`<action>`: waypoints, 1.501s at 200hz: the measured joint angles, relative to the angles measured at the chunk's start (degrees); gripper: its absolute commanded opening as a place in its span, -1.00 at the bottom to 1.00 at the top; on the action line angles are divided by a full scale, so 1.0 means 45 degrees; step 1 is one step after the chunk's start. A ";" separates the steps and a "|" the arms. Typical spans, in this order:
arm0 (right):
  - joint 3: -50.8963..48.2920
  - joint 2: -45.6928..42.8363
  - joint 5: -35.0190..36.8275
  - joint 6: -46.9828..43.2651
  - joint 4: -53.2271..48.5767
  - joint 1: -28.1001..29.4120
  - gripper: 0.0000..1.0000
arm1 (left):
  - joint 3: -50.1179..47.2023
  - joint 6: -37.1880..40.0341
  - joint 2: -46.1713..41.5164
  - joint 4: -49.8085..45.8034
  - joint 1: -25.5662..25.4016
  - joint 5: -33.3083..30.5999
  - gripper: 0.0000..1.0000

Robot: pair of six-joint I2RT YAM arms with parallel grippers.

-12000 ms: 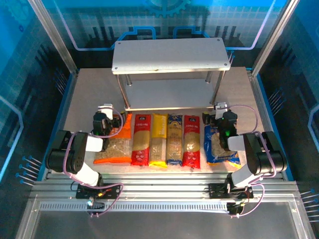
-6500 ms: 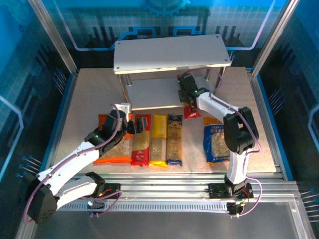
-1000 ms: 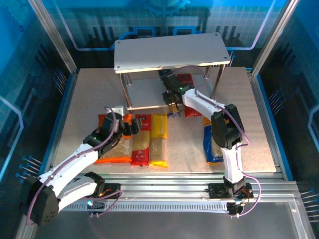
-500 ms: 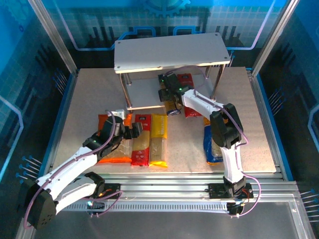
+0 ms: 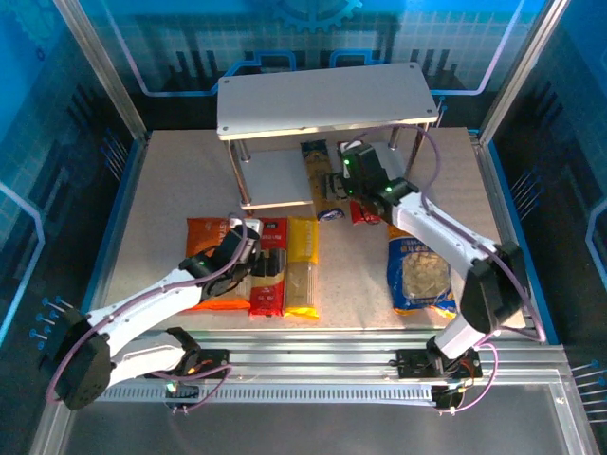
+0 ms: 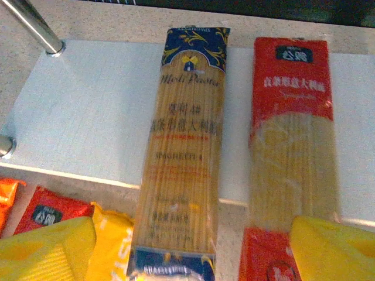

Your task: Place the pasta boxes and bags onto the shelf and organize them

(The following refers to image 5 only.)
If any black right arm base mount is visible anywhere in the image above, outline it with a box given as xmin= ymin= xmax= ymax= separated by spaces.
xmin=395 ymin=348 xmax=483 ymax=380

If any yellow spaghetti bag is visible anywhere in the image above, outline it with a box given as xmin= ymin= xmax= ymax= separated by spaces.
xmin=283 ymin=216 xmax=321 ymax=319

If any orange pasta bag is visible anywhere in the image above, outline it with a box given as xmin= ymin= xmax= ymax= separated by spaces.
xmin=184 ymin=216 xmax=252 ymax=313

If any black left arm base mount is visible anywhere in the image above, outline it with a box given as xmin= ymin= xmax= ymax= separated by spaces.
xmin=163 ymin=348 xmax=231 ymax=380

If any white two-tier shelf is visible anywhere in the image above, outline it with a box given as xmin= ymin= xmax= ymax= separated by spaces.
xmin=215 ymin=61 xmax=441 ymax=212

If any dark blue spaghetti bag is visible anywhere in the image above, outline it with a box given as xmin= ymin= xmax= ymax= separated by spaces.
xmin=300 ymin=139 xmax=350 ymax=223

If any slotted grey cable duct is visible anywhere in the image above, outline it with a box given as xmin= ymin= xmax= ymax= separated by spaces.
xmin=103 ymin=383 xmax=447 ymax=405

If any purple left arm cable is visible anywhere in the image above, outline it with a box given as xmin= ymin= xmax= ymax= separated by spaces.
xmin=45 ymin=215 xmax=252 ymax=418

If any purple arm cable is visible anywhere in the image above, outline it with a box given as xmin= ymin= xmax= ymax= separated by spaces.
xmin=353 ymin=123 xmax=546 ymax=416
xmin=45 ymin=215 xmax=252 ymax=418

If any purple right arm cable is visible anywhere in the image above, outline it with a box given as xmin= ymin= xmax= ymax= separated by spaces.
xmin=353 ymin=123 xmax=546 ymax=416

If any red spaghetti bag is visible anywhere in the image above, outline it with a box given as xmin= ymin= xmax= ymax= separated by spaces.
xmin=336 ymin=140 xmax=385 ymax=227
xmin=248 ymin=216 xmax=289 ymax=318

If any aluminium mounting rail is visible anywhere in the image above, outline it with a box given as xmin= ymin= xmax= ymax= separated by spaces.
xmin=118 ymin=331 xmax=568 ymax=385

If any blue macaroni bag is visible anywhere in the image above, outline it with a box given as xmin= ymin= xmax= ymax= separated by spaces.
xmin=386 ymin=223 xmax=459 ymax=319

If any aluminium frame post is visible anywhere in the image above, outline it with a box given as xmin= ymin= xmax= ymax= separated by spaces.
xmin=51 ymin=0 xmax=149 ymax=141
xmin=477 ymin=0 xmax=570 ymax=146

